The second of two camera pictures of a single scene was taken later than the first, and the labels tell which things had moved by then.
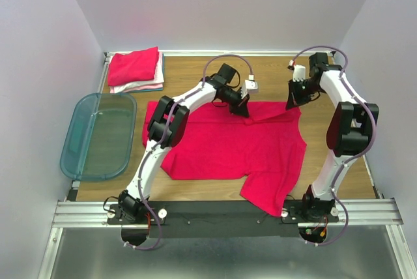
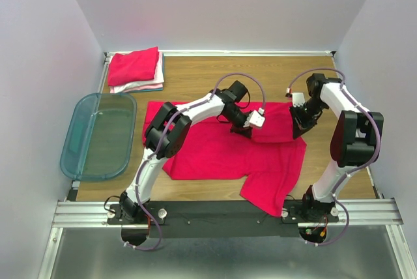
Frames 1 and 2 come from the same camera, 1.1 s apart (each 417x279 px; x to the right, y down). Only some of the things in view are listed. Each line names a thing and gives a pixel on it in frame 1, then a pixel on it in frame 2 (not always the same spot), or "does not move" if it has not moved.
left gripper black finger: (240, 108) to (246, 131)
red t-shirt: (268, 147) does not move
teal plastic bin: (98, 137) does not move
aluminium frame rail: (352, 212) does not move
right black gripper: (293, 99) to (300, 126)
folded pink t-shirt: (111, 88) does not move
